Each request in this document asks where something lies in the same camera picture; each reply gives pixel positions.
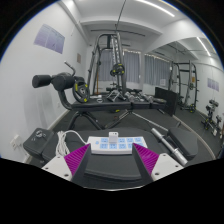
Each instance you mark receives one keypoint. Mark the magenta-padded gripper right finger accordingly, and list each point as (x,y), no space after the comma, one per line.
(146,159)

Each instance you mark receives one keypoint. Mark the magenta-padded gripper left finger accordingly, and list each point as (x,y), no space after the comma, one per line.
(77,159)

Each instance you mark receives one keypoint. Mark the white power strip blue sockets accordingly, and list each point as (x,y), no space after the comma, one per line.
(100,148)

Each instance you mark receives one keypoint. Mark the silver barbell sleeve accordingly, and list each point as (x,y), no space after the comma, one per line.
(168,145)

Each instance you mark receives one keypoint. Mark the thin silver bar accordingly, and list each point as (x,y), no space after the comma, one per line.
(150,121)

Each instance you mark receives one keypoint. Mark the black padded seat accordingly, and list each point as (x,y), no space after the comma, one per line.
(185,141)

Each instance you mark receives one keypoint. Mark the metal key bunch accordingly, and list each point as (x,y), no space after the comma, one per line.
(40,134)

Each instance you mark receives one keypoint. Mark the black square pad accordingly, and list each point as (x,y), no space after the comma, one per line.
(35,145)

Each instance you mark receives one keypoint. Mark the black weight bench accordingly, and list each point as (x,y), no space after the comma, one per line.
(100,106)

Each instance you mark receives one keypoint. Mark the silver dumbbells group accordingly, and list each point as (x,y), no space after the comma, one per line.
(138,97)

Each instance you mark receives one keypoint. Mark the black upright panel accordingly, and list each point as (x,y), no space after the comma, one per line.
(166,100)

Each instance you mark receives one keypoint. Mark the black weight plate yellow marks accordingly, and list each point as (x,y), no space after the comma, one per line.
(117,69)
(81,91)

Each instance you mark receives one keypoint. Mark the black exercise machines group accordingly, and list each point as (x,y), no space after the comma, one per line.
(210,115)

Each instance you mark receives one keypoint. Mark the black squat rack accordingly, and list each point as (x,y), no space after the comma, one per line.
(190,83)

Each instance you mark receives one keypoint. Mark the grey window curtain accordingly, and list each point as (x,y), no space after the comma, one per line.
(156,70)
(131,66)

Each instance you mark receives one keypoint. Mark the long ceiling light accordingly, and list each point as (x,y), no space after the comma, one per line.
(204,46)
(156,7)

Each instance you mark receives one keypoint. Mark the white wall socket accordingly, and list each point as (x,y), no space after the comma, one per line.
(15,142)

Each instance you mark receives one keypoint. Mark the small purple wall poster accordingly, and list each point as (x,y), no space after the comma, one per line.
(213,84)

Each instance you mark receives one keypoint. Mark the brown wall board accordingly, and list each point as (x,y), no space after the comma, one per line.
(79,58)

